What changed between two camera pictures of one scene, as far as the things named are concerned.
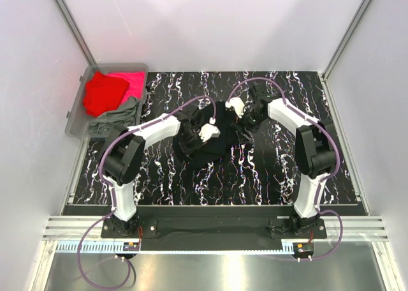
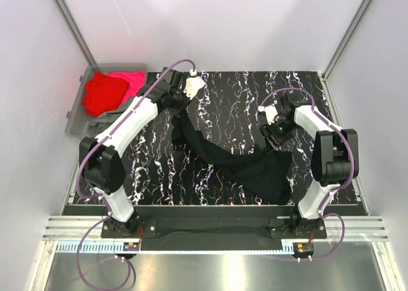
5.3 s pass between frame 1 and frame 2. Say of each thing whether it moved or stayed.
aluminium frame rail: stayed
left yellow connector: stayed
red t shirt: stayed
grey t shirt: stayed
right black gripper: moved
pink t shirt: stayed
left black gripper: moved
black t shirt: moved
